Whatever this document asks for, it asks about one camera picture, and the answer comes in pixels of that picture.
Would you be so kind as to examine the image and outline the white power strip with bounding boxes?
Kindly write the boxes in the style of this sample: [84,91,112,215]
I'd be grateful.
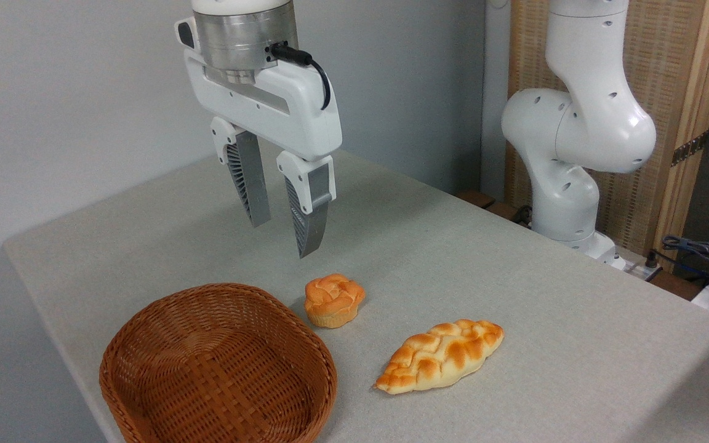
[612,249,664,282]

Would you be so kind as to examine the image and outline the bundle of dark cables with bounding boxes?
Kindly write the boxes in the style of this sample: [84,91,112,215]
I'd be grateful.
[646,234,709,290]

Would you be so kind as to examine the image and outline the round braided bread bun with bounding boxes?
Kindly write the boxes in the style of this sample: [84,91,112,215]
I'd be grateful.
[303,273,367,329]

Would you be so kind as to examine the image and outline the brown wicker basket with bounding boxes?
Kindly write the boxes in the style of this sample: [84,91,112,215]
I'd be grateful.
[98,282,338,443]

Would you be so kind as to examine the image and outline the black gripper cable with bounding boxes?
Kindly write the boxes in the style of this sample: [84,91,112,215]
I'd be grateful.
[266,41,333,112]

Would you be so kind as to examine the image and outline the grey tablecloth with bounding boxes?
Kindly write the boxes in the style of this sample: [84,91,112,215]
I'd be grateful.
[1,137,709,443]

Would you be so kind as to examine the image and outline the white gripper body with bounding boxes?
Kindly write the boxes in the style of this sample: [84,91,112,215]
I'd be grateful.
[174,17,343,162]

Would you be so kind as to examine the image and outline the wooden rattan folding screen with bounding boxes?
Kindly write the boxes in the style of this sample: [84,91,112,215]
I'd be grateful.
[505,0,709,259]

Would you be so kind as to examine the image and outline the long braided bread loaf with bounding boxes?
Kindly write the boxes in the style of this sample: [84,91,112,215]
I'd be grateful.
[374,318,505,396]

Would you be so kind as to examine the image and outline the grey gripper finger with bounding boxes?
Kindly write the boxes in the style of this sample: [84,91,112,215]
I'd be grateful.
[209,116,273,229]
[276,150,336,260]

